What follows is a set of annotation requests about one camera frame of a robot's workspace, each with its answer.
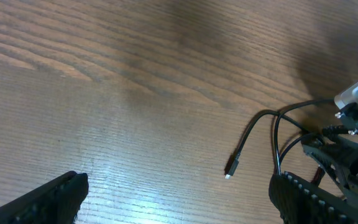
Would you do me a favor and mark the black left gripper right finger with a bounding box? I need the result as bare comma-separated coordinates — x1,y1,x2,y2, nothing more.
268,172,358,224

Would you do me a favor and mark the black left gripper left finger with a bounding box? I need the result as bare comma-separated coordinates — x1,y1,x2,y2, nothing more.
0,170,89,224

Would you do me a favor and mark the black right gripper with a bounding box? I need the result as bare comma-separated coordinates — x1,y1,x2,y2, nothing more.
301,105,358,208

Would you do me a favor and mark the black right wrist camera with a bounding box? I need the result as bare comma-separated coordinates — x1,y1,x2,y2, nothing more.
333,72,358,110

